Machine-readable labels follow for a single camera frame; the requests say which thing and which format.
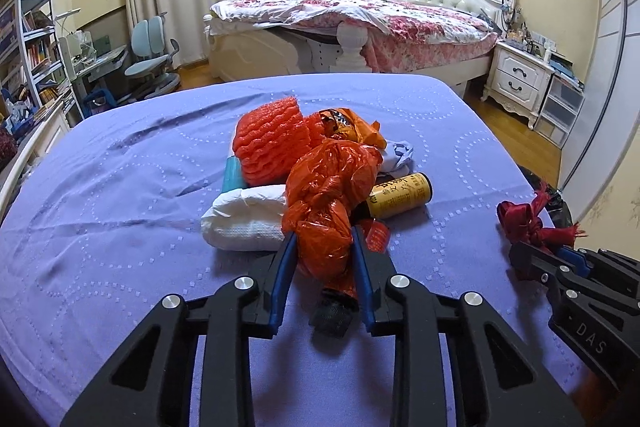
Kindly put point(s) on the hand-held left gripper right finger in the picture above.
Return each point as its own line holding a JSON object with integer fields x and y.
{"x": 362, "y": 277}

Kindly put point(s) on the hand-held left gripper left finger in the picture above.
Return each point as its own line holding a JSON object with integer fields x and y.
{"x": 285, "y": 267}

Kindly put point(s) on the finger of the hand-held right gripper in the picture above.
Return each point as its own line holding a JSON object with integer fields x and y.
{"x": 537, "y": 267}
{"x": 575, "y": 257}

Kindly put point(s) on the red ribbon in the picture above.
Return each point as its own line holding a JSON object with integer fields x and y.
{"x": 525, "y": 222}

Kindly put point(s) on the black ribbed cap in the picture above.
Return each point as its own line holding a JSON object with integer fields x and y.
{"x": 330, "y": 314}

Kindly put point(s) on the black trash bag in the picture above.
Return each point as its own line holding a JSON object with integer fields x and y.
{"x": 555, "y": 207}

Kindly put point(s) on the orange plastic bag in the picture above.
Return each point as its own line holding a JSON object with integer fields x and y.
{"x": 320, "y": 207}

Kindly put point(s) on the teal and white tube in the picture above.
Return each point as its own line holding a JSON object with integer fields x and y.
{"x": 231, "y": 174}

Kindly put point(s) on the orange snack wrapper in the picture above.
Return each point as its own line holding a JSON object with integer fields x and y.
{"x": 345, "y": 124}

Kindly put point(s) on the red packet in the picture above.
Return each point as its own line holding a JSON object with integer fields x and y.
{"x": 377, "y": 234}

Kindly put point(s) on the white diaper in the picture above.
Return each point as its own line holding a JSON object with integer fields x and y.
{"x": 245, "y": 217}

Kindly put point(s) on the yellow cylindrical bottle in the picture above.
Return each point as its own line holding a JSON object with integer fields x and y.
{"x": 400, "y": 192}

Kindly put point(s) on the white crumpled plastic bag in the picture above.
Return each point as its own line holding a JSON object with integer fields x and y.
{"x": 397, "y": 157}

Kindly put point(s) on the orange foam net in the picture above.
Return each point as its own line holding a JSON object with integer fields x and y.
{"x": 265, "y": 137}

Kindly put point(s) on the plastic drawer unit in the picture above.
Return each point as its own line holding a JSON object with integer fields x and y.
{"x": 560, "y": 107}

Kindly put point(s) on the purple bed sheet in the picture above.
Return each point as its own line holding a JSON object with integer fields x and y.
{"x": 125, "y": 207}

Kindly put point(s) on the white nightstand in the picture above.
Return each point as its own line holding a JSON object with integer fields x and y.
{"x": 515, "y": 77}

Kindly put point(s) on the sliding wardrobe door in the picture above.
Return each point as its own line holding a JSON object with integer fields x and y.
{"x": 610, "y": 57}

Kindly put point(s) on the nightstand clutter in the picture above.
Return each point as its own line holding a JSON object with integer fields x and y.
{"x": 530, "y": 39}

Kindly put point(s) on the blue bag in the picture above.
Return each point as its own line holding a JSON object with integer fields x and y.
{"x": 100, "y": 102}

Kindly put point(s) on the pink floral quilt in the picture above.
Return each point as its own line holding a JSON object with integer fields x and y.
{"x": 425, "y": 27}

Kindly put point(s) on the light blue desk chair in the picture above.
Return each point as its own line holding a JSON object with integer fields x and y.
{"x": 150, "y": 37}

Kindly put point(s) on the grey study desk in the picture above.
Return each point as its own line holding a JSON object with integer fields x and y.
{"x": 100, "y": 59}

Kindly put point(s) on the blue plastic basket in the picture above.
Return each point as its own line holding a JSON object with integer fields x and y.
{"x": 20, "y": 122}

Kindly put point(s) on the dark knitted cloth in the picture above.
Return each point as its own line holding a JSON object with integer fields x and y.
{"x": 6, "y": 149}

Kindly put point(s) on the white bookshelf with books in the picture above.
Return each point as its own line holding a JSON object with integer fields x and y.
{"x": 30, "y": 57}

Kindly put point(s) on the white desk lamp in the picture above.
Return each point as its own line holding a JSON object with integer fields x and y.
{"x": 70, "y": 13}

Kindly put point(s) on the white curved bed rail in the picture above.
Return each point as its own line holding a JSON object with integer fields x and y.
{"x": 25, "y": 162}

